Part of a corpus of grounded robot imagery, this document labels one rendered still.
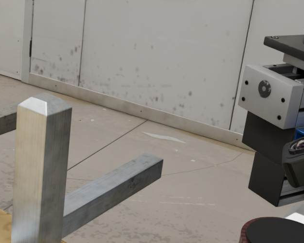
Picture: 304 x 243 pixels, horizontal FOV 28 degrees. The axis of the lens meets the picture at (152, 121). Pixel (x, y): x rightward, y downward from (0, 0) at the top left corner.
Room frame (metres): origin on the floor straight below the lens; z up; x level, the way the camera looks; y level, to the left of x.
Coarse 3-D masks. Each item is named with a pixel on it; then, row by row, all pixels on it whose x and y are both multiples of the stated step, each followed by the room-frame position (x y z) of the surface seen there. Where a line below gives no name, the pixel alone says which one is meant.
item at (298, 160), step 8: (288, 144) 0.49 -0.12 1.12; (296, 144) 0.47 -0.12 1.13; (288, 152) 0.47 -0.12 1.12; (296, 152) 0.46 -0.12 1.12; (288, 160) 0.46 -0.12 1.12; (296, 160) 0.45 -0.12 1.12; (288, 168) 0.45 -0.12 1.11; (296, 168) 0.45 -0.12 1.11; (288, 176) 0.46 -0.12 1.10; (296, 176) 0.45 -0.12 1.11; (296, 184) 0.45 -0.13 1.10
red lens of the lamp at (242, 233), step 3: (252, 219) 0.36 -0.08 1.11; (255, 219) 0.36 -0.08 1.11; (249, 222) 0.36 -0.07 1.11; (246, 225) 0.35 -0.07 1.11; (243, 228) 0.35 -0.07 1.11; (246, 228) 0.35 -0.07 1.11; (243, 231) 0.34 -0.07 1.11; (240, 234) 0.34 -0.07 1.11; (243, 234) 0.34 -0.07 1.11; (240, 237) 0.34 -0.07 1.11; (243, 237) 0.34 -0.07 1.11; (240, 240) 0.34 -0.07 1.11; (243, 240) 0.33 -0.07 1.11; (246, 240) 0.33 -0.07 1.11
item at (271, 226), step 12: (252, 228) 0.35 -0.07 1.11; (264, 228) 0.35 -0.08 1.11; (276, 228) 0.35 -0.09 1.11; (288, 228) 0.35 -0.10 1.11; (300, 228) 0.36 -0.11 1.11; (252, 240) 0.33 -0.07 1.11; (264, 240) 0.33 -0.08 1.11; (276, 240) 0.34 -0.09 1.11; (288, 240) 0.34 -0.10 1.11; (300, 240) 0.34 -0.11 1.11
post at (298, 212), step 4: (296, 204) 0.40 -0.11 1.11; (300, 204) 0.39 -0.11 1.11; (292, 208) 0.39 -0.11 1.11; (296, 208) 0.39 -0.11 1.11; (300, 208) 0.38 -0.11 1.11; (288, 212) 0.39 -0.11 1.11; (292, 212) 0.38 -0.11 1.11; (296, 212) 0.38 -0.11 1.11; (300, 212) 0.38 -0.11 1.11; (284, 216) 0.38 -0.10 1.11; (288, 216) 0.38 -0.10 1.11; (292, 216) 0.37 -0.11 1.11; (296, 216) 0.37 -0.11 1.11; (300, 216) 0.37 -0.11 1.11; (296, 220) 0.37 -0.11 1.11; (300, 220) 0.37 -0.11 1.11
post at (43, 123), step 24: (48, 96) 0.51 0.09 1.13; (24, 120) 0.49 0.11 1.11; (48, 120) 0.48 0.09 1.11; (24, 144) 0.49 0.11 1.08; (48, 144) 0.48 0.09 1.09; (24, 168) 0.49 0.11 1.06; (48, 168) 0.49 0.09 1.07; (24, 192) 0.49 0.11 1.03; (48, 192) 0.49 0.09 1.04; (24, 216) 0.49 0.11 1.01; (48, 216) 0.49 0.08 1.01; (24, 240) 0.49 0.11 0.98; (48, 240) 0.49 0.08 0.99
